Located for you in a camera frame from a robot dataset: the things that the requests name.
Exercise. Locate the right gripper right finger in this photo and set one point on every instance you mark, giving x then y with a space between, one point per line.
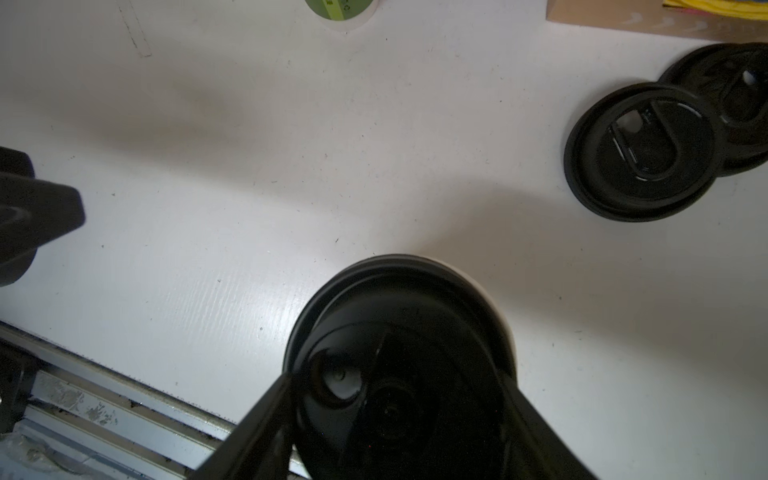
534 450

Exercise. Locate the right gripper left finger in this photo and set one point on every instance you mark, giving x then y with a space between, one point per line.
260 446

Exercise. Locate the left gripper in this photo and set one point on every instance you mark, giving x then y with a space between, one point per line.
34 212

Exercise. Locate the black coffee lid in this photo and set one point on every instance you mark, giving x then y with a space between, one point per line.
644 152
733 79
397 363

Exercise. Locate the brown cardboard sheet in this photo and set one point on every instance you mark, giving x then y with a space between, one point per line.
654 17

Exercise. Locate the stack of coloured napkins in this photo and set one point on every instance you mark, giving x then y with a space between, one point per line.
739 9

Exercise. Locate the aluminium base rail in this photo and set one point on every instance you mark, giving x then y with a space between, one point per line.
64 416

